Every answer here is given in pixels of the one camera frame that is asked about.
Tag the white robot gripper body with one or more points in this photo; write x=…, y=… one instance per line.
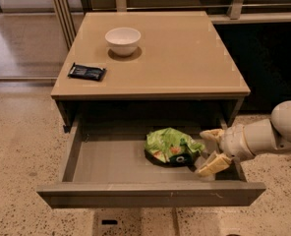
x=232, y=143

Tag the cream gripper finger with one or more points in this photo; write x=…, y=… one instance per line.
x=212, y=135
x=215, y=163

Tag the green rice chip bag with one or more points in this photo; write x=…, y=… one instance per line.
x=170, y=147

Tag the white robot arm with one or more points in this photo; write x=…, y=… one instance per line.
x=268, y=135

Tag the beige cabinet with counter top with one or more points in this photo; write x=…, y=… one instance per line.
x=179, y=56

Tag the open grey top drawer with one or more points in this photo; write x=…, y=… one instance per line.
x=105, y=166

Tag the white ceramic bowl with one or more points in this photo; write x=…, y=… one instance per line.
x=123, y=41

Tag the black snack packet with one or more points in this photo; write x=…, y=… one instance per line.
x=86, y=73

